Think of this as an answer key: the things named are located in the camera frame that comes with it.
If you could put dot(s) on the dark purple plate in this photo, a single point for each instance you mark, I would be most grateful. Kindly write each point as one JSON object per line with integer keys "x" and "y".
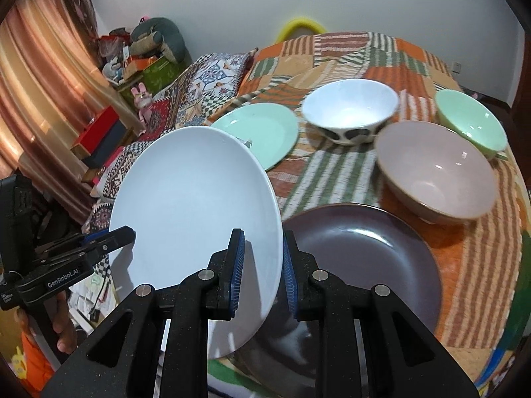
{"x": 365, "y": 265}

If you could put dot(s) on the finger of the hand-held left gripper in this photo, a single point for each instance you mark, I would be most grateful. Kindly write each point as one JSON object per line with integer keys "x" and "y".
{"x": 122, "y": 237}
{"x": 96, "y": 238}

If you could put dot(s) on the patterned pillow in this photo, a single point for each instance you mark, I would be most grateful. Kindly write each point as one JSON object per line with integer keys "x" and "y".
{"x": 215, "y": 74}

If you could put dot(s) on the colourful printed sheet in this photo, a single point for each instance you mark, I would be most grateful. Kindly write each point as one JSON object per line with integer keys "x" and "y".
{"x": 498, "y": 360}

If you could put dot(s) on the mint green bowl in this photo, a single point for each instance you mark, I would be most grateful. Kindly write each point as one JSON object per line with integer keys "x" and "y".
{"x": 473, "y": 124}

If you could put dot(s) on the red box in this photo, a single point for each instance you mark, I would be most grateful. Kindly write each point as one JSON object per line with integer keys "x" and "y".
{"x": 97, "y": 128}

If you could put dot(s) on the pink bunny toy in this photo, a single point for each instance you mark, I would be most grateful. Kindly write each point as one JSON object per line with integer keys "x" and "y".
{"x": 143, "y": 99}

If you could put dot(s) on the mauve bowl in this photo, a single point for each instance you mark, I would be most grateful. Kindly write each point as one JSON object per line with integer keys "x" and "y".
{"x": 431, "y": 174}

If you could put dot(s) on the dark blue box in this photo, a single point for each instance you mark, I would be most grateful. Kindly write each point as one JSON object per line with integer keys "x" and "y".
{"x": 110, "y": 143}

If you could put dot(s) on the grey plush toy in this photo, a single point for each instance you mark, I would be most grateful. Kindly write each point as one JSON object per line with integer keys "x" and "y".
{"x": 166, "y": 33}

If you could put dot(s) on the person's left hand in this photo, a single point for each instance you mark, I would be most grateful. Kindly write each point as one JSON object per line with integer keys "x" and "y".
{"x": 64, "y": 319}

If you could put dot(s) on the white bowl with black spots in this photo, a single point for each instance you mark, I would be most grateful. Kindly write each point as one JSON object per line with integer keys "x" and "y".
{"x": 348, "y": 107}

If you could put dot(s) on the orange box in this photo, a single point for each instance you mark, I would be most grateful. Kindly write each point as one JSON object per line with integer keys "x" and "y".
{"x": 139, "y": 66}

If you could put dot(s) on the mint green plate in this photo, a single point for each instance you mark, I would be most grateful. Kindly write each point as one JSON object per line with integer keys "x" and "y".
{"x": 265, "y": 128}

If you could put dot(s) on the white plate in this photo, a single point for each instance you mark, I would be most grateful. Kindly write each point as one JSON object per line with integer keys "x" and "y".
{"x": 186, "y": 199}

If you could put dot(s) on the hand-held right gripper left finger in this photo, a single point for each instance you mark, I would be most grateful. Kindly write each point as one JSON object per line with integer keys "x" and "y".
{"x": 235, "y": 273}

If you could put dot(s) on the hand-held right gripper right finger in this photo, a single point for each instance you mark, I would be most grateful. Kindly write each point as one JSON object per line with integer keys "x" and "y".
{"x": 290, "y": 282}

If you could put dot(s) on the striped patchwork blanket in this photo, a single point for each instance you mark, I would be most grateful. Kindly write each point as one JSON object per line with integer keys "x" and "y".
{"x": 332, "y": 174}

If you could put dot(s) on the wall socket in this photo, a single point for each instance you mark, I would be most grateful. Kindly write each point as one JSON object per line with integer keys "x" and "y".
{"x": 456, "y": 68}

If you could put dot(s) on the brown striped curtain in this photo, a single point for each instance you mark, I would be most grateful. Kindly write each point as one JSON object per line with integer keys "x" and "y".
{"x": 41, "y": 70}

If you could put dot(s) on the green box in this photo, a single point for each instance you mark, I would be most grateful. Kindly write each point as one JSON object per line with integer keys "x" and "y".
{"x": 155, "y": 76}

